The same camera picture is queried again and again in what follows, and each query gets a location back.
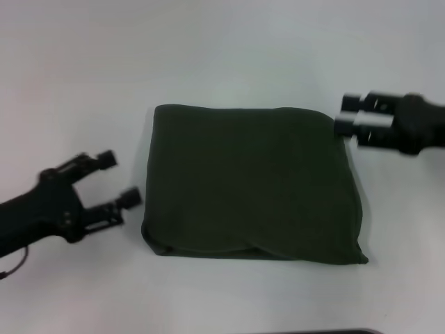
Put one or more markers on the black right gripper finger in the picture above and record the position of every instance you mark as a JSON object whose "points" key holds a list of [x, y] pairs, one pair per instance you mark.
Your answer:
{"points": [[368, 102], [361, 127]]}

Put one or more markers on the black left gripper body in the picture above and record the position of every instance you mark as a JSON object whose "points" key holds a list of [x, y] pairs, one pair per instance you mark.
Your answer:
{"points": [[38, 212]]}

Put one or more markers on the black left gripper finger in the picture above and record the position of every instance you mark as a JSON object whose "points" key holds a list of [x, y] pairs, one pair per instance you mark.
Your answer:
{"points": [[111, 208], [90, 165]]}

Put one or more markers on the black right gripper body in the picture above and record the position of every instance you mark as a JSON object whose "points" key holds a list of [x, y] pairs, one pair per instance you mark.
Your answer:
{"points": [[420, 123]]}

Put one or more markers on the dark green printed T-shirt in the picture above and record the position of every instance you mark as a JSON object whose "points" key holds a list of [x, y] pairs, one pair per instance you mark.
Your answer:
{"points": [[250, 181]]}

